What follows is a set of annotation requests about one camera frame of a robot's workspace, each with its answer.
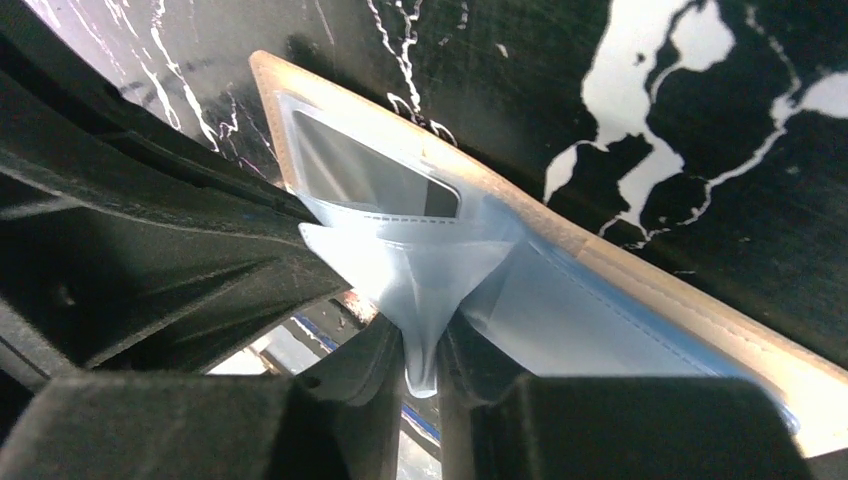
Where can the beige leather card holder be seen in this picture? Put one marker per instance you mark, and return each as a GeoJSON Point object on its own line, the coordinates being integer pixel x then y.
{"type": "Point", "coordinates": [556, 298]}

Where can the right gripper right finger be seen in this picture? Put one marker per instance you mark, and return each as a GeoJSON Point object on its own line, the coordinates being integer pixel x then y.
{"type": "Point", "coordinates": [499, 421]}

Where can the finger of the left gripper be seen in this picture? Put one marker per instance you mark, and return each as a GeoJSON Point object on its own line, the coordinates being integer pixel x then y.
{"type": "Point", "coordinates": [125, 244]}

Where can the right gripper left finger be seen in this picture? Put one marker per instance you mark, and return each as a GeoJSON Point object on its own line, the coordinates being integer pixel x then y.
{"type": "Point", "coordinates": [339, 419]}

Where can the dark brown credit card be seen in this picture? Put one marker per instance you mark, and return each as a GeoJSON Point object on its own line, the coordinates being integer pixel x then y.
{"type": "Point", "coordinates": [334, 167]}

